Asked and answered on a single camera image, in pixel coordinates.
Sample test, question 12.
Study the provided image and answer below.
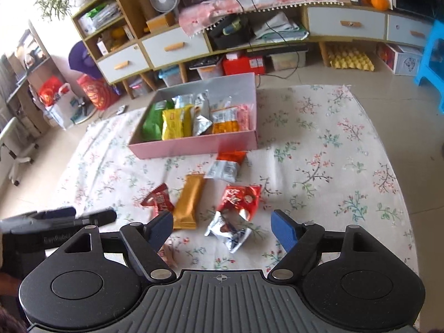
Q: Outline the small red crinkled snack packet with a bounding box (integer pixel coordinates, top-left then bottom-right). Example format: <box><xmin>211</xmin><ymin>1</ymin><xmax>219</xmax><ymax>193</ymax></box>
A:
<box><xmin>141</xmin><ymin>183</ymin><xmax>175</xmax><ymax>218</ymax></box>

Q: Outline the gold wafer bar packet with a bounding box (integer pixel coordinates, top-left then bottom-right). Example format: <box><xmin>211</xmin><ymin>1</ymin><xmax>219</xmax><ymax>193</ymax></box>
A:
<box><xmin>173</xmin><ymin>174</ymin><xmax>205</xmax><ymax>230</ymax></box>

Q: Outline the white blue small snack packet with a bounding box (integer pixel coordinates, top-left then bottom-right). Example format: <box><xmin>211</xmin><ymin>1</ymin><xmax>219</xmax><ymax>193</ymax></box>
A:
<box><xmin>204</xmin><ymin>211</ymin><xmax>252</xmax><ymax>253</ymax></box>

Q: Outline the green snack packet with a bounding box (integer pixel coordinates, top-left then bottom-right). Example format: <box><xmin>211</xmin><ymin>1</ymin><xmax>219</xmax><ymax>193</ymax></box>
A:
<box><xmin>142</xmin><ymin>99</ymin><xmax>174</xmax><ymax>141</ymax></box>

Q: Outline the yellow snack packet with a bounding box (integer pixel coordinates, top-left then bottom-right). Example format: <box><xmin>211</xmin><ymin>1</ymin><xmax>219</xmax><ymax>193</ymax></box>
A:
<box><xmin>162</xmin><ymin>105</ymin><xmax>193</xmax><ymax>141</ymax></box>

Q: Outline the silver chocolate pie snack pack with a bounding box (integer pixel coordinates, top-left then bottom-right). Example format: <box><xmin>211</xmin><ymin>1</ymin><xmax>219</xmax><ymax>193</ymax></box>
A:
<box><xmin>193</xmin><ymin>91</ymin><xmax>212</xmax><ymax>136</ymax></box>

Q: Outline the pink strawberry snack packet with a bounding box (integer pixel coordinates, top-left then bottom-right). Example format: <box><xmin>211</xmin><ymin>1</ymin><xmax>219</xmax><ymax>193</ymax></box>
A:
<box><xmin>236</xmin><ymin>105</ymin><xmax>250</xmax><ymax>131</ymax></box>

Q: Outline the white blue bread packet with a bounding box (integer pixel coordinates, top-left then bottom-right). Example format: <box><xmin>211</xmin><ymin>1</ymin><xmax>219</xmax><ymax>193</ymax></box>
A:
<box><xmin>172</xmin><ymin>93</ymin><xmax>195</xmax><ymax>109</ymax></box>

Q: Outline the floral white rug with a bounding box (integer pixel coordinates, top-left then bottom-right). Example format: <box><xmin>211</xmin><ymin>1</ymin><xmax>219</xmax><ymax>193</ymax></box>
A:
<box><xmin>62</xmin><ymin>85</ymin><xmax>418</xmax><ymax>272</ymax></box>

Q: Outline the orange silver snack packet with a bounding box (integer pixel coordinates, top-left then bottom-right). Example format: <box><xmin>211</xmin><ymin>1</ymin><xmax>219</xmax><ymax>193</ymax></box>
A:
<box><xmin>205</xmin><ymin>151</ymin><xmax>247</xmax><ymax>183</ymax></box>

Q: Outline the red gift bag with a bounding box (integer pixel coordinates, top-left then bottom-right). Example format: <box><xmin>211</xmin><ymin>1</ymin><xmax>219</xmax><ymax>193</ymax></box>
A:
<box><xmin>77</xmin><ymin>74</ymin><xmax>120</xmax><ymax>111</ymax></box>

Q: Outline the clear plastic storage bin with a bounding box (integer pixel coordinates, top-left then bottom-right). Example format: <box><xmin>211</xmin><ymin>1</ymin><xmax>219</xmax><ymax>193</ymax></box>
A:
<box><xmin>270</xmin><ymin>51</ymin><xmax>307</xmax><ymax>71</ymax></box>

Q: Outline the yellow egg tray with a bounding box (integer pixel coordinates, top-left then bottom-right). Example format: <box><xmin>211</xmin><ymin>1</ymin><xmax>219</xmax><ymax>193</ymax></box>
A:
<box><xmin>327</xmin><ymin>44</ymin><xmax>375</xmax><ymax>71</ymax></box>

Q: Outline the red cardboard box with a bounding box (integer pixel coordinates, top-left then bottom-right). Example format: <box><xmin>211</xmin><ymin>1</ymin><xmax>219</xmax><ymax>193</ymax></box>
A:
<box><xmin>222</xmin><ymin>56</ymin><xmax>266</xmax><ymax>75</ymax></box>

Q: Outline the wooden tv cabinet with drawers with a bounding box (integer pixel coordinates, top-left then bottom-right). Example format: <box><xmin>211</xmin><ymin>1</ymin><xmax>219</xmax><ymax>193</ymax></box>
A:
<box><xmin>72</xmin><ymin>0</ymin><xmax>431</xmax><ymax>89</ymax></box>

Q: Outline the blue plastic stool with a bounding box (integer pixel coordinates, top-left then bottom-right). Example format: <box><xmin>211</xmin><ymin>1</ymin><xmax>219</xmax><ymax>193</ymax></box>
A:
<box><xmin>413</xmin><ymin>20</ymin><xmax>443</xmax><ymax>113</ymax></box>

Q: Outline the pink cloth on cabinet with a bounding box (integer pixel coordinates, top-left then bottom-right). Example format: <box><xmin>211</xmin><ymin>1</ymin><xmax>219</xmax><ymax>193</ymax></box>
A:
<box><xmin>178</xmin><ymin>0</ymin><xmax>343</xmax><ymax>37</ymax></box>

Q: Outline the orange fruit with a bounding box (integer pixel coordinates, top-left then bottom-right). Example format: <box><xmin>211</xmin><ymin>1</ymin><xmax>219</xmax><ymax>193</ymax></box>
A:
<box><xmin>370</xmin><ymin>0</ymin><xmax>390</xmax><ymax>11</ymax></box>

